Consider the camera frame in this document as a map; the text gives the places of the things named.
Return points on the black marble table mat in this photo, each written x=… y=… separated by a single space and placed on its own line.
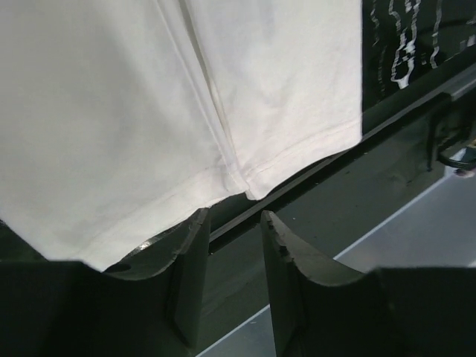
x=404 y=40

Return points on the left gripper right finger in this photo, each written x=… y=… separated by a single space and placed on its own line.
x=321 y=307

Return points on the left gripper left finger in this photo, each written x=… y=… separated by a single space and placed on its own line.
x=148 y=304

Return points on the white printed t-shirt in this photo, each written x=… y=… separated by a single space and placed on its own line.
x=120 y=119

